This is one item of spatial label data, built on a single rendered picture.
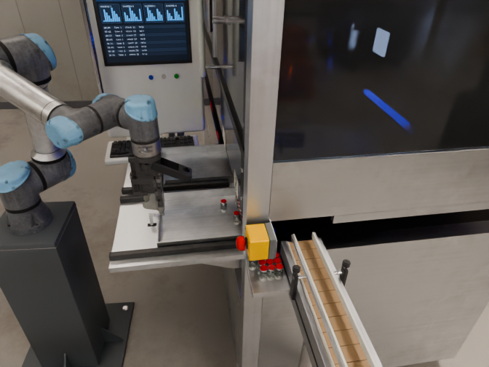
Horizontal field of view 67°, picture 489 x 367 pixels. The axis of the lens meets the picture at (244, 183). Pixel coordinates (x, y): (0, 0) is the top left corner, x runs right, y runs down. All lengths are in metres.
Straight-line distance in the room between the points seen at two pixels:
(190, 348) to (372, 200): 1.24
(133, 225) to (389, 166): 0.82
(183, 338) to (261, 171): 1.27
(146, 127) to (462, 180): 0.91
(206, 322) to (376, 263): 1.06
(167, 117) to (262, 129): 1.13
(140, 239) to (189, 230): 0.16
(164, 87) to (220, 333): 1.27
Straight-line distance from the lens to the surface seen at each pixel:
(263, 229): 1.01
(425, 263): 1.45
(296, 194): 1.03
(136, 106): 0.95
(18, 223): 1.52
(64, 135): 0.95
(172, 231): 1.24
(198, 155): 1.64
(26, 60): 1.29
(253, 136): 0.90
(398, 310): 1.61
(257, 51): 0.83
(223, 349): 1.99
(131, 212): 1.35
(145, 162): 1.01
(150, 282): 2.29
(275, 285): 1.08
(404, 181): 1.15
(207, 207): 1.33
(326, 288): 1.03
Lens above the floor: 1.70
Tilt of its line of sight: 34 degrees down
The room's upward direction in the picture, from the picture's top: 1 degrees clockwise
